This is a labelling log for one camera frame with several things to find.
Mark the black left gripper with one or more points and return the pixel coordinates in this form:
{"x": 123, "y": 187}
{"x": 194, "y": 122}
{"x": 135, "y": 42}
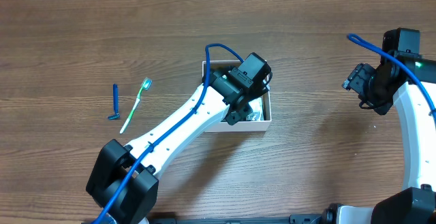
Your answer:
{"x": 238, "y": 113}

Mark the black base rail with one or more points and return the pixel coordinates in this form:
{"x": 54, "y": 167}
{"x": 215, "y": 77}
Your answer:
{"x": 292, "y": 219}

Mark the blue disposable razor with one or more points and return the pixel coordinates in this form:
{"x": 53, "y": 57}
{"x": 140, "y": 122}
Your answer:
{"x": 115, "y": 93}

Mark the white cardboard box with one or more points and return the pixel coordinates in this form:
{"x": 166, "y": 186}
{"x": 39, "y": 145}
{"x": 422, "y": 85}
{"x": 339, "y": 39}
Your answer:
{"x": 260, "y": 124}

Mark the green white toothbrush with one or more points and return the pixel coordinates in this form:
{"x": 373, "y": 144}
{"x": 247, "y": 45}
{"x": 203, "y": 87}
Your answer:
{"x": 146, "y": 83}

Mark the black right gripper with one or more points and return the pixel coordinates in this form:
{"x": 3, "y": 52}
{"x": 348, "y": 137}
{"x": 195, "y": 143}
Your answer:
{"x": 355, "y": 80}

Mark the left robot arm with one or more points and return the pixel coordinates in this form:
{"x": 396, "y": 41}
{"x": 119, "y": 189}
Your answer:
{"x": 125, "y": 179}

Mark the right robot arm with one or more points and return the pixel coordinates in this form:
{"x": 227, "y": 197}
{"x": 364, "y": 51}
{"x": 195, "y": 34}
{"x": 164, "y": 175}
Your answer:
{"x": 408, "y": 84}

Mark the green white packet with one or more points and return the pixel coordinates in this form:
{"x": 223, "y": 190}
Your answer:
{"x": 257, "y": 110}

